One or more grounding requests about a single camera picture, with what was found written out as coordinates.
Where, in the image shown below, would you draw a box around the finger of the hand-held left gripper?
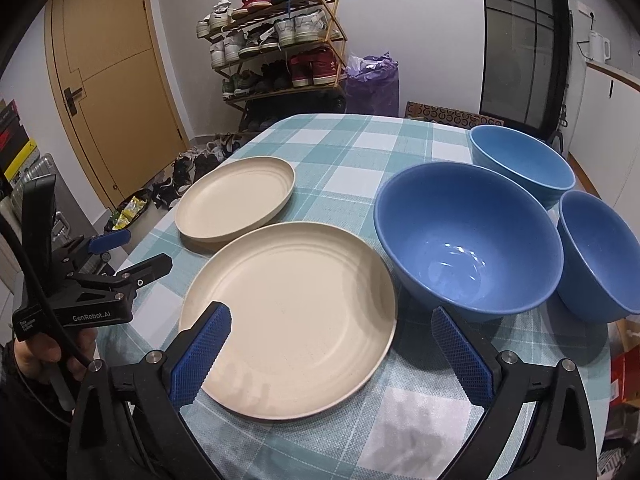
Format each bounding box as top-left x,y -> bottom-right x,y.
69,254 -> 173,293
62,230 -> 132,271

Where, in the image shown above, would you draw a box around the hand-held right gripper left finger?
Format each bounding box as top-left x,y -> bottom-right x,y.
67,301 -> 236,480

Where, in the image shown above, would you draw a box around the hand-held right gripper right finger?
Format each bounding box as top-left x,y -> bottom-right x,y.
431,305 -> 598,480

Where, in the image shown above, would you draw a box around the large dark blue bowl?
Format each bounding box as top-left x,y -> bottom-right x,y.
374,161 -> 565,323

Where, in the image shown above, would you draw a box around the small dark blue bowl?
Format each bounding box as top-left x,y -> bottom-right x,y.
556,190 -> 640,323

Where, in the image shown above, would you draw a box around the light blue bowl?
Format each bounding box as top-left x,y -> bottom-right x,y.
469,125 -> 577,211

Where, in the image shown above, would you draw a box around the person's left forearm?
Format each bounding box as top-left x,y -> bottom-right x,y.
0,345 -> 76,480

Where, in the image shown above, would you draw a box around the person's left hand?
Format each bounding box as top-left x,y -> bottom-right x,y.
14,330 -> 98,383

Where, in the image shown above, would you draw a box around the white ribbed suitcase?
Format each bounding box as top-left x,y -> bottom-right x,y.
0,195 -> 23,286

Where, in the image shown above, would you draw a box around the yellow snack packets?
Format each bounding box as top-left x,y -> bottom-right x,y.
107,195 -> 151,231

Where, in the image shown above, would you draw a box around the silver suitcase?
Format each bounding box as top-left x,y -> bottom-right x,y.
9,152 -> 68,246

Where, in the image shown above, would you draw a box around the stack of shoe boxes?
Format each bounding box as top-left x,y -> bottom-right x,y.
0,99 -> 31,181

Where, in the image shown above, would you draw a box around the pile of dark shoes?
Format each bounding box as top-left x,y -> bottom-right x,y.
150,132 -> 251,208

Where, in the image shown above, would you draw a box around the wooden door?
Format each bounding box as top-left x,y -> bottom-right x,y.
44,0 -> 190,211

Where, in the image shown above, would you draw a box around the red cardboard box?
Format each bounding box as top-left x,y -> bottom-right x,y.
607,320 -> 640,406

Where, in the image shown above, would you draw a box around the teal checked tablecloth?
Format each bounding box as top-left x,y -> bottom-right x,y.
97,114 -> 613,480

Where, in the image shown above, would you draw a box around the patterned brown cardboard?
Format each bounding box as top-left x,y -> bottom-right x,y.
404,101 -> 506,128

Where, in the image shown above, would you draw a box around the white base cabinets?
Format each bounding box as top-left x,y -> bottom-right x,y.
565,57 -> 640,196

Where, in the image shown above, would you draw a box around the purple plastic bag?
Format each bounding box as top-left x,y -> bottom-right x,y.
345,52 -> 400,118

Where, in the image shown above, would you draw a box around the wooden shoe rack with shoes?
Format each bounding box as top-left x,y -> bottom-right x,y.
196,0 -> 341,98

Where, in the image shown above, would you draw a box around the black framed glass door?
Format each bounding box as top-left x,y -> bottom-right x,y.
479,0 -> 572,141

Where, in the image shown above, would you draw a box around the white electric kettle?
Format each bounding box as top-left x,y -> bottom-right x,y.
587,31 -> 612,62

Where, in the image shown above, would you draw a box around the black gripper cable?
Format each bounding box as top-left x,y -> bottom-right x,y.
0,215 -> 101,368

